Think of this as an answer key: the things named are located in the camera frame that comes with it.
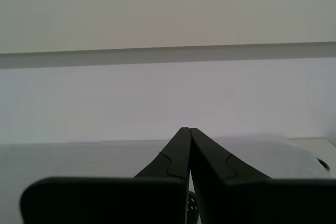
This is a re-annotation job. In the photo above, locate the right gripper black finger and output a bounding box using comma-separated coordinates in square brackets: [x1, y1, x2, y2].
[19, 126, 192, 224]
[190, 127, 336, 224]

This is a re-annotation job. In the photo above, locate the beige horizontal wall panel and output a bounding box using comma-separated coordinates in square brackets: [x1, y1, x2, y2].
[0, 0, 336, 55]

